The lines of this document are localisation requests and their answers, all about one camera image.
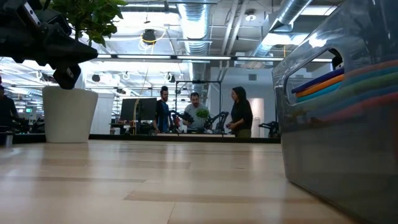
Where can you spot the silver ribbed ventilation duct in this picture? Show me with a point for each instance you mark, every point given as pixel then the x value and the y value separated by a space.
pixel 195 31

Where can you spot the small background potted plant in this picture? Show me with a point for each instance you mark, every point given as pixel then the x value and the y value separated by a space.
pixel 202 113

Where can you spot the small dark blue measuring cup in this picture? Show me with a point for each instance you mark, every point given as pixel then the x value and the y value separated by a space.
pixel 317 80

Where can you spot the grey translucent plastic basket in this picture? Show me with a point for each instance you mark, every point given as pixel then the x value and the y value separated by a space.
pixel 335 168

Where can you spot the person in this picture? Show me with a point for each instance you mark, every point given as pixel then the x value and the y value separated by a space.
pixel 241 112
pixel 162 112
pixel 194 109
pixel 7 109

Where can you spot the long hanging strip light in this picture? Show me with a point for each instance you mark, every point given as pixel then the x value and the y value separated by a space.
pixel 186 58

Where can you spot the green leafy plant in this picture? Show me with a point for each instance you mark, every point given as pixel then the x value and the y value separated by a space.
pixel 93 15

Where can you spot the black aluminium table frame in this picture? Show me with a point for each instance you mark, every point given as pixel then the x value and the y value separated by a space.
pixel 186 139

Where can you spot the silver smooth ventilation duct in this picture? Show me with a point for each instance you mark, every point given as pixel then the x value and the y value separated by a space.
pixel 289 12

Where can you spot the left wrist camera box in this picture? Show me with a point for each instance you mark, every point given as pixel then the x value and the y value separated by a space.
pixel 29 14

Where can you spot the black ceiling-hung device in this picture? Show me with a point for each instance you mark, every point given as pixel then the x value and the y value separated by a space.
pixel 149 36

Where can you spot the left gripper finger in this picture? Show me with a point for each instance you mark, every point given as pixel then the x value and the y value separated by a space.
pixel 71 51
pixel 68 77

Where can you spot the black computer monitor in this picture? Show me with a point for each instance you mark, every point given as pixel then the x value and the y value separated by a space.
pixel 140 109

